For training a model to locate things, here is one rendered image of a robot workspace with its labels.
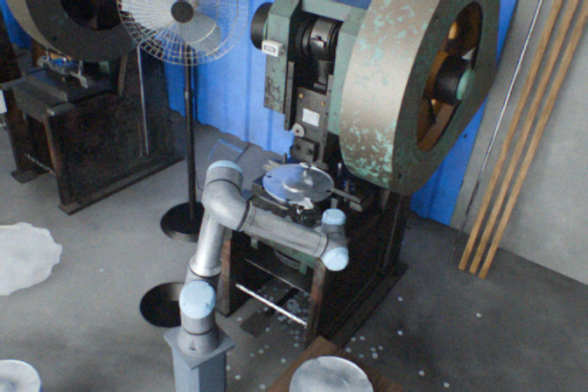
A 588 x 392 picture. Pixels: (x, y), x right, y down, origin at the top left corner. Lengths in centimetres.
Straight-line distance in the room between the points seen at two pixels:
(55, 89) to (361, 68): 215
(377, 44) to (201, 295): 97
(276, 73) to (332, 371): 111
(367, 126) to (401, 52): 23
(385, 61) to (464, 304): 176
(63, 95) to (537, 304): 283
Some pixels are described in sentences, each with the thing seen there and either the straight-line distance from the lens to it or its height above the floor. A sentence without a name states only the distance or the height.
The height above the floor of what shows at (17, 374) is 31.
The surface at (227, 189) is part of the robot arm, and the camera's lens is 157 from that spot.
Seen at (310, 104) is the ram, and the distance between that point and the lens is 205.
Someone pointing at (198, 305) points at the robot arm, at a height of 67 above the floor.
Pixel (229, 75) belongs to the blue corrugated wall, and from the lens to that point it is 397.
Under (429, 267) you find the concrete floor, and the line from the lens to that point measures 312.
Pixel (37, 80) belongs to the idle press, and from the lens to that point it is 345.
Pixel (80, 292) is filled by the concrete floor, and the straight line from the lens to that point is 288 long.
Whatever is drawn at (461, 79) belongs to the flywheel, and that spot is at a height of 136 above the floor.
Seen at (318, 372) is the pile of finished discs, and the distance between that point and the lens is 200.
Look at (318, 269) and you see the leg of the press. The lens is 208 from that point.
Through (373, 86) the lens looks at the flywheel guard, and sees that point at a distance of 151.
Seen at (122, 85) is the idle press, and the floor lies 66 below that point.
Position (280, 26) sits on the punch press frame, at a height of 139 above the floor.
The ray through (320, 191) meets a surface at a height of 78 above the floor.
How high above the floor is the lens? 195
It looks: 34 degrees down
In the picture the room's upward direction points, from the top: 5 degrees clockwise
